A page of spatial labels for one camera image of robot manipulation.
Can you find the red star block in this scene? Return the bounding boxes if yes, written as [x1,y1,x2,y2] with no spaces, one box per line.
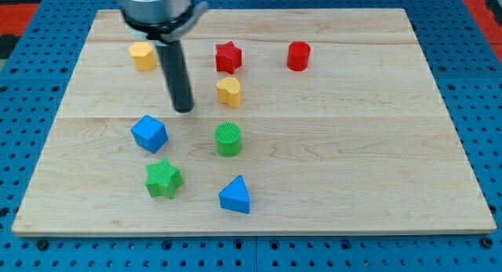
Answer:
[215,42,242,74]

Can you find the blue cube block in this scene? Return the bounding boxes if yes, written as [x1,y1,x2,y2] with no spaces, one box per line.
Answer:
[131,115,169,154]

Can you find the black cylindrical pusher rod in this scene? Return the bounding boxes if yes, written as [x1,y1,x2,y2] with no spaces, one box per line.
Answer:
[156,41,194,113]

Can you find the blue triangle block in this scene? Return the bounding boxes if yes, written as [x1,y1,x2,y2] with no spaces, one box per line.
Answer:
[219,176,250,214]

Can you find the light wooden board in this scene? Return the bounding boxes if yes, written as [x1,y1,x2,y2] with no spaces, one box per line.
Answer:
[13,9,497,237]

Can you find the yellow heart block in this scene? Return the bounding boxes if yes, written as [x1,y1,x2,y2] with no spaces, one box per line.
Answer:
[216,77,241,108]

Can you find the yellow hexagon block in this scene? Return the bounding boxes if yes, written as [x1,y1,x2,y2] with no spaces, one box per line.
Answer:
[129,42,157,71]

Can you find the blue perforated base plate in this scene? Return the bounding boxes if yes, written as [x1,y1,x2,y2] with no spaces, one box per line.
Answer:
[1,0,501,271]

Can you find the red cylinder block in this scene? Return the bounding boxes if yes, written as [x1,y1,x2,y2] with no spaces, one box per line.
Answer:
[287,41,311,71]

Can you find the green star block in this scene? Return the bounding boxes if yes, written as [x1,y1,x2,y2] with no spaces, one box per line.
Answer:
[144,158,184,199]

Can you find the green cylinder block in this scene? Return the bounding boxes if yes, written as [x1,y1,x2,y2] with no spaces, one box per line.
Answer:
[214,121,242,157]

